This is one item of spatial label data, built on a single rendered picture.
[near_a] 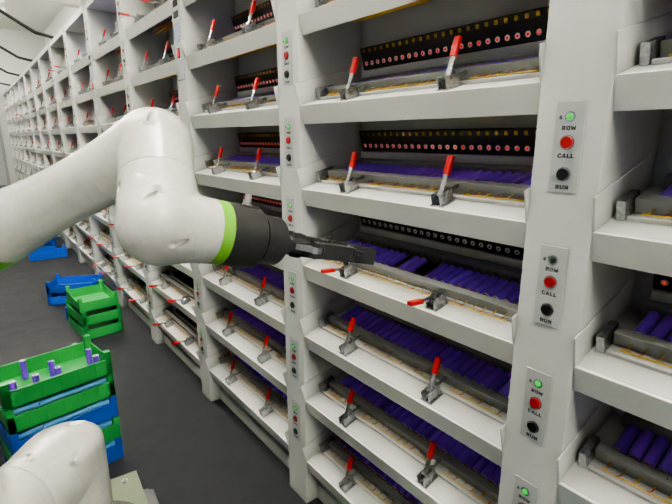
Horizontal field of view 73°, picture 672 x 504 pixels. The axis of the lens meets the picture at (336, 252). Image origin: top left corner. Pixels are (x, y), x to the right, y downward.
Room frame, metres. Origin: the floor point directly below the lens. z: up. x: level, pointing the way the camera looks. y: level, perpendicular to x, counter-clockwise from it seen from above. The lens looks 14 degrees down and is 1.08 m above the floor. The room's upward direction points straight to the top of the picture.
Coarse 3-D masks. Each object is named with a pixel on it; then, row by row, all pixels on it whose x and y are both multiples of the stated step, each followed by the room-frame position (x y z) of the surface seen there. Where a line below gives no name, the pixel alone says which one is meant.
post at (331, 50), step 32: (288, 0) 1.18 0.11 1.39; (320, 32) 1.19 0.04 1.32; (352, 32) 1.25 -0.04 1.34; (320, 64) 1.19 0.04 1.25; (288, 96) 1.19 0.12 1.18; (320, 128) 1.19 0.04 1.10; (352, 128) 1.26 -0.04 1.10; (288, 192) 1.20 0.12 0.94; (320, 224) 1.19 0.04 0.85; (288, 256) 1.20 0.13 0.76; (288, 288) 1.21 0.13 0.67; (320, 288) 1.19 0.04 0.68; (288, 320) 1.21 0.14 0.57; (288, 352) 1.21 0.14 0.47; (288, 384) 1.22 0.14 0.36; (288, 416) 1.22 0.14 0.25
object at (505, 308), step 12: (336, 264) 1.09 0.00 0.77; (360, 264) 1.04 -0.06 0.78; (372, 276) 0.99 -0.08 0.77; (396, 276) 0.95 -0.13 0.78; (408, 276) 0.92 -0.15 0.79; (420, 276) 0.91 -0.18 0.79; (408, 288) 0.90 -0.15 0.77; (432, 288) 0.87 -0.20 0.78; (444, 288) 0.85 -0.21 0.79; (456, 288) 0.84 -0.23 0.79; (468, 300) 0.81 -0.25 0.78; (480, 300) 0.78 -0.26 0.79; (492, 300) 0.77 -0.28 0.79; (480, 312) 0.77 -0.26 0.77; (504, 312) 0.75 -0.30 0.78; (516, 312) 0.73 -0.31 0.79
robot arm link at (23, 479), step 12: (0, 468) 0.60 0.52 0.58; (12, 468) 0.60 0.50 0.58; (0, 480) 0.56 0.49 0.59; (12, 480) 0.58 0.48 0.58; (24, 480) 0.58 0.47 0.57; (36, 480) 0.59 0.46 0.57; (0, 492) 0.54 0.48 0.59; (12, 492) 0.56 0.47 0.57; (24, 492) 0.57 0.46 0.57; (36, 492) 0.58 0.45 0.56; (48, 492) 0.59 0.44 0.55
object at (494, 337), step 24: (336, 240) 1.22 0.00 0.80; (408, 240) 1.10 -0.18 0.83; (432, 240) 1.04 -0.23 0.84; (312, 264) 1.14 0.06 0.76; (336, 288) 1.05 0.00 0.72; (360, 288) 0.97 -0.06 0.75; (384, 288) 0.94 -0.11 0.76; (408, 312) 0.86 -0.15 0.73; (432, 312) 0.81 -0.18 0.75; (456, 312) 0.80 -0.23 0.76; (456, 336) 0.77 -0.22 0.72; (480, 336) 0.73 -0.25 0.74; (504, 336) 0.70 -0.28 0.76; (504, 360) 0.70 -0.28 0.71
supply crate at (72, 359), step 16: (48, 352) 1.40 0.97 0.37; (64, 352) 1.44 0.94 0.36; (80, 352) 1.47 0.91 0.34; (96, 352) 1.44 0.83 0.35; (0, 368) 1.30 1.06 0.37; (16, 368) 1.33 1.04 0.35; (32, 368) 1.36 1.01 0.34; (48, 368) 1.39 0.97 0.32; (64, 368) 1.39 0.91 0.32; (80, 368) 1.29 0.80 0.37; (96, 368) 1.33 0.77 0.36; (112, 368) 1.36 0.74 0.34; (0, 384) 1.16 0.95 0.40; (16, 384) 1.28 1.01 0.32; (32, 384) 1.20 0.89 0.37; (48, 384) 1.23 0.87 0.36; (64, 384) 1.26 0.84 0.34; (80, 384) 1.29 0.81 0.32; (0, 400) 1.17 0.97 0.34; (16, 400) 1.17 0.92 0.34; (32, 400) 1.19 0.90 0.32
